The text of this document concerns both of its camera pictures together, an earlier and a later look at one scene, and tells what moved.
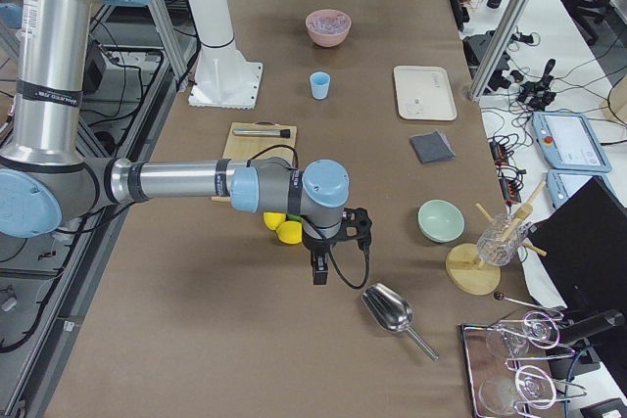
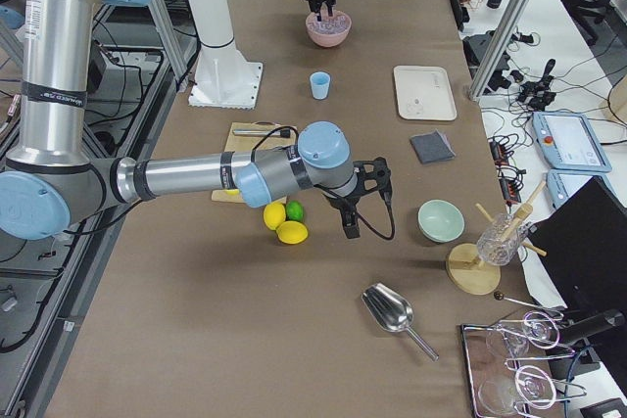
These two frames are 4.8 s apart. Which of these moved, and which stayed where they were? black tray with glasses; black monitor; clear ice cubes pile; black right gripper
Moved: black right gripper
Stayed: black monitor; black tray with glasses; clear ice cubes pile
